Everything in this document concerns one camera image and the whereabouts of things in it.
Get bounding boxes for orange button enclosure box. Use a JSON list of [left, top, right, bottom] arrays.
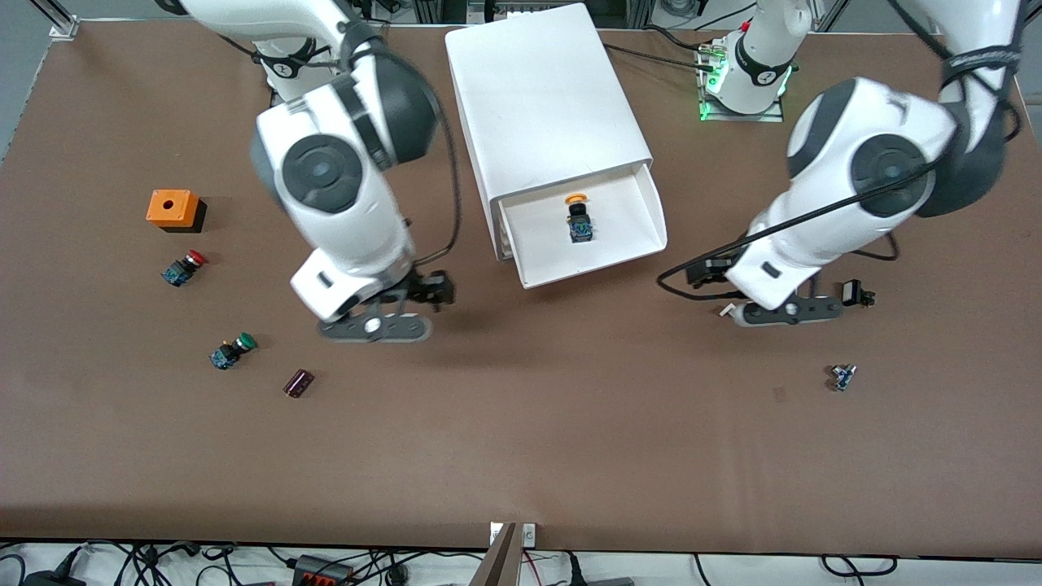
[[146, 189, 208, 234]]

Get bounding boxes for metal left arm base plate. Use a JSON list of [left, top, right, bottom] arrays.
[[696, 37, 786, 125]]

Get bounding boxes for black cable on table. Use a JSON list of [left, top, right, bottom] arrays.
[[602, 41, 721, 74]]

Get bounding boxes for aluminium frame profile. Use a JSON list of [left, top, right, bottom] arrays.
[[33, 0, 81, 40]]

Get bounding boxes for red push button switch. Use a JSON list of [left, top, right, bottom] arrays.
[[160, 250, 208, 287]]

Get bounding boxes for black looped floor cable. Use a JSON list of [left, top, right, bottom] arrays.
[[821, 555, 899, 579]]

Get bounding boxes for black power strip red switches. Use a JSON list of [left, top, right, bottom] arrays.
[[293, 554, 355, 586]]

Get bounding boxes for green push button switch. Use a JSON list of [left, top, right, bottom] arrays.
[[209, 332, 258, 371]]

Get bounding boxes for white drawer cabinet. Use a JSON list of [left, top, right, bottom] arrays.
[[445, 2, 655, 261]]

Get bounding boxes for white plastic drawer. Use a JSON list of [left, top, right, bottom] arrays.
[[498, 165, 669, 291]]

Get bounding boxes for brown angled post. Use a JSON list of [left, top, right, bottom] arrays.
[[468, 522, 522, 586]]

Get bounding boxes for yellow push button switch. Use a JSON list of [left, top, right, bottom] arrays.
[[565, 193, 595, 245]]

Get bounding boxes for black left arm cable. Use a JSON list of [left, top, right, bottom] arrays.
[[656, 0, 1022, 304]]

